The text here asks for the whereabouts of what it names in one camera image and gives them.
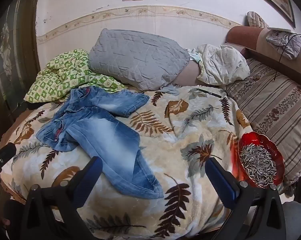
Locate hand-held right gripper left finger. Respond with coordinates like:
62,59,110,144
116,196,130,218
20,156,103,240

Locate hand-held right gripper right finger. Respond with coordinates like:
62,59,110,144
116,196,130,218
206,157,290,240

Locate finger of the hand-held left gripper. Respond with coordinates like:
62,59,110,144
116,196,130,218
0,142,17,188

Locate blue denim pants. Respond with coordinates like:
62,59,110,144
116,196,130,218
36,85,165,200

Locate heap of sunflower seeds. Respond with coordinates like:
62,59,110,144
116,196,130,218
241,144,277,184

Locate red glass bowl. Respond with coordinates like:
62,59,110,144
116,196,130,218
238,131,284,188

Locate leaf print fleece blanket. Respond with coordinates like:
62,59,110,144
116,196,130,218
0,85,256,239

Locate person's grey clothing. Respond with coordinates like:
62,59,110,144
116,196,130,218
282,201,301,240

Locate black pen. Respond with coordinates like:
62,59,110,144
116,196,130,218
196,88,222,98

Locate brown striped floral pillow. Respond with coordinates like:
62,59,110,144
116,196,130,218
224,58,301,188

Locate green checkered blanket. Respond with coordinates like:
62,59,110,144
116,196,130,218
24,49,128,104

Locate small grey cloth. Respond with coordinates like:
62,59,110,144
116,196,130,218
159,85,180,96

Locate pink bolster cushion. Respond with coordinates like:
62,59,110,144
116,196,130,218
174,55,206,87

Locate white crumpled cloth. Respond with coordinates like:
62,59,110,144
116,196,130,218
197,44,251,85

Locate light teal cloth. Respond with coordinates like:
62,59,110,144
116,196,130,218
188,49,204,63

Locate grey quilted pillow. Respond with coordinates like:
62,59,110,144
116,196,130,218
88,28,191,92

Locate brown upholstered headboard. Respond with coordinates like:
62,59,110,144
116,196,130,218
226,26,301,90

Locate crumpled grey cloth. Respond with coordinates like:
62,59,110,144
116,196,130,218
266,29,301,60

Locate flat white box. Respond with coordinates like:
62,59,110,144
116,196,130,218
267,27,293,33

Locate small striped cushion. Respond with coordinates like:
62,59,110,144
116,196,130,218
247,11,269,28

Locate black cable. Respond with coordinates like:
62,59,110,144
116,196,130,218
274,33,301,80

